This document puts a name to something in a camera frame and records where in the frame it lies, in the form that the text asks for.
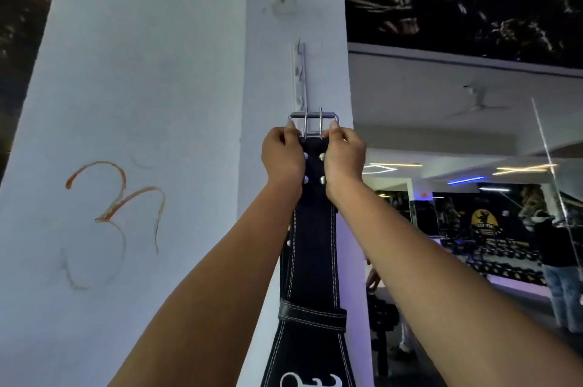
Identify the person's right hand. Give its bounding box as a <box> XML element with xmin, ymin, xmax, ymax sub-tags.
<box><xmin>323</xmin><ymin>122</ymin><xmax>368</xmax><ymax>200</ymax></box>

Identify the person's left hand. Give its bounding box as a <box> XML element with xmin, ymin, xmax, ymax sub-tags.
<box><xmin>261</xmin><ymin>122</ymin><xmax>306</xmax><ymax>188</ymax></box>

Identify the black leather weightlifting belt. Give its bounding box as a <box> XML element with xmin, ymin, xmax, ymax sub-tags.
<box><xmin>261</xmin><ymin>107</ymin><xmax>357</xmax><ymax>387</ymax></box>

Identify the person's left forearm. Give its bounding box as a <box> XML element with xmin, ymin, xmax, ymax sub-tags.
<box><xmin>107</xmin><ymin>179</ymin><xmax>304</xmax><ymax>387</ymax></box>

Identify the person's right forearm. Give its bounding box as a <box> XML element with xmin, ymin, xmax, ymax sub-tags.
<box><xmin>326</xmin><ymin>175</ymin><xmax>583</xmax><ymax>387</ymax></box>

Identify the white ceiling fan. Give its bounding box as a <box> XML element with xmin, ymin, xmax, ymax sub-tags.
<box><xmin>448</xmin><ymin>84</ymin><xmax>509</xmax><ymax>119</ymax></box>

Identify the black gym machine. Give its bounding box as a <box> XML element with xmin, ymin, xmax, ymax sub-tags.
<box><xmin>367</xmin><ymin>291</ymin><xmax>401</xmax><ymax>378</ymax></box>

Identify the dumbbell rack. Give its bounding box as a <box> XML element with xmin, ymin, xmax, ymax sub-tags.
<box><xmin>439</xmin><ymin>236</ymin><xmax>547</xmax><ymax>287</ymax></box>

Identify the thin metal bar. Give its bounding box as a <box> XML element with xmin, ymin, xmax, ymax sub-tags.
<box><xmin>531</xmin><ymin>98</ymin><xmax>583</xmax><ymax>266</ymax></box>

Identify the metal wall hook rack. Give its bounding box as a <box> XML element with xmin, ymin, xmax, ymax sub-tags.
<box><xmin>291</xmin><ymin>39</ymin><xmax>311</xmax><ymax>115</ymax></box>

